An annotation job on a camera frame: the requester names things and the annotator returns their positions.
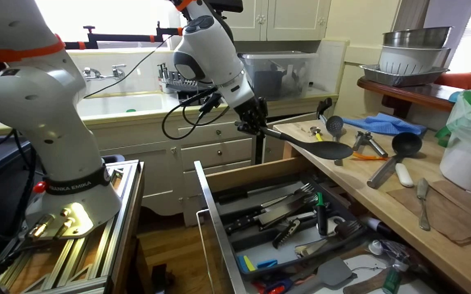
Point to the blue cloth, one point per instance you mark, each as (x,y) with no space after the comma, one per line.
(387,124)

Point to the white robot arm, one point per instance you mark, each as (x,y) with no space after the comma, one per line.
(42,90)

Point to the white handled knife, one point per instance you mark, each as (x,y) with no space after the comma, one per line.
(403,175)

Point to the white sink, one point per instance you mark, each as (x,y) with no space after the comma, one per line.
(125,105)

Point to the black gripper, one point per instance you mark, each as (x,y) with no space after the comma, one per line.
(253,116)

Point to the grey cutlery tray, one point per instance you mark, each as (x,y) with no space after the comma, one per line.
(273,227)

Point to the open wooden drawer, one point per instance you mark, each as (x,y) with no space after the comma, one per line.
(382,263)

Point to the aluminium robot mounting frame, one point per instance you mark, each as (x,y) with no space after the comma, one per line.
(98,263)

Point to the black slotted ladle spoon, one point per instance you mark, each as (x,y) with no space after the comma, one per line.
(331,150)

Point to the black round ladle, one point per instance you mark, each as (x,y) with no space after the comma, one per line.
(405,144)

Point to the orange handled tool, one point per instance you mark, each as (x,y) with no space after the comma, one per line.
(363,157)

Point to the green black peeler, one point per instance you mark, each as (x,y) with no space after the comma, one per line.
(322,214)

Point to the metal bowl stack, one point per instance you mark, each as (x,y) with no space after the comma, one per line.
(412,57)

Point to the wooden cutting board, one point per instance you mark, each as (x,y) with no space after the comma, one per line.
(449,209)

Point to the grey spatula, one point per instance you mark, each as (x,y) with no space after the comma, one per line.
(330,274)

